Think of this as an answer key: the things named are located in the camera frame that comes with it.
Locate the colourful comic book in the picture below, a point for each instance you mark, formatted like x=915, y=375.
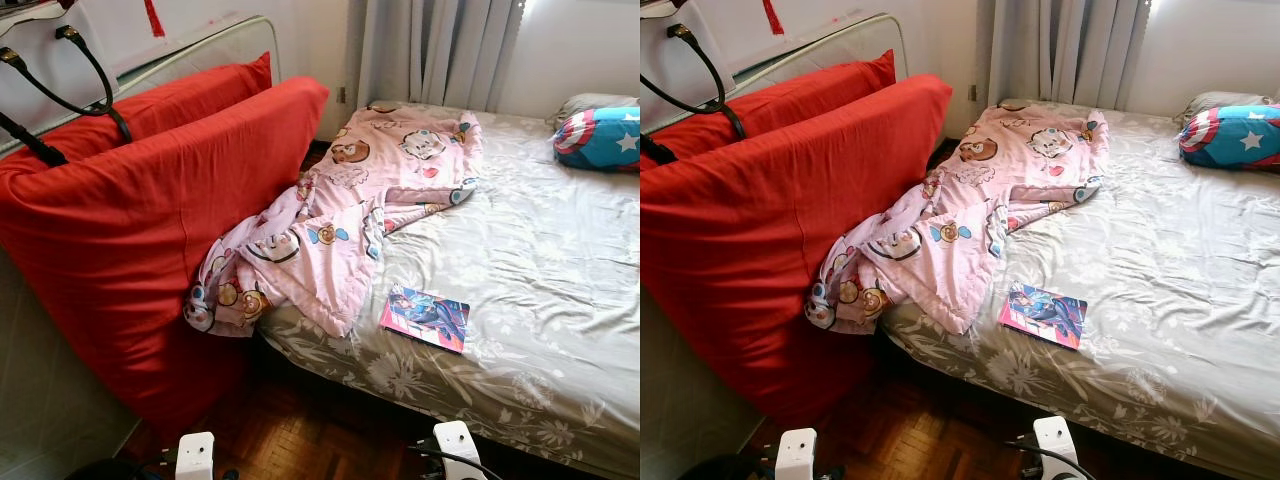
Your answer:
x=1045, y=315
x=425, y=318

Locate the bed with grey floral sheet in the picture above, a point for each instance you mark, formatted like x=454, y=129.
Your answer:
x=530, y=260
x=1170, y=260

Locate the pink cartoon blanket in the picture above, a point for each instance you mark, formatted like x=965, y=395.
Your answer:
x=330, y=240
x=960, y=240

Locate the red fabric mattress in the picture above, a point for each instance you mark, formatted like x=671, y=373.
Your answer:
x=190, y=95
x=760, y=230
x=800, y=95
x=130, y=230

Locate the star striped bolster pillow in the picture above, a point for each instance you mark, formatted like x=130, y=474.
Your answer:
x=600, y=140
x=1235, y=135

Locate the grey floral pillow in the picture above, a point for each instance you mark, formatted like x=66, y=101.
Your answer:
x=590, y=102
x=1215, y=100

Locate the grey curtain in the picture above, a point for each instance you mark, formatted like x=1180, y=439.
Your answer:
x=1070, y=50
x=440, y=50

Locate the red hanging tassel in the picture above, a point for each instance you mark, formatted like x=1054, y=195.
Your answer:
x=773, y=17
x=154, y=18

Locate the black gooseneck holder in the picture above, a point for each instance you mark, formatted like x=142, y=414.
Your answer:
x=681, y=30
x=68, y=33

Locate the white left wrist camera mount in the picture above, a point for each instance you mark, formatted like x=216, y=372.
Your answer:
x=195, y=455
x=797, y=455

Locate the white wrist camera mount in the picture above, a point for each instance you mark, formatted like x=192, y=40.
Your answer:
x=460, y=445
x=195, y=455
x=1058, y=442
x=797, y=455

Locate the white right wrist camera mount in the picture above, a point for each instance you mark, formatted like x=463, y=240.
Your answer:
x=460, y=445
x=1058, y=442

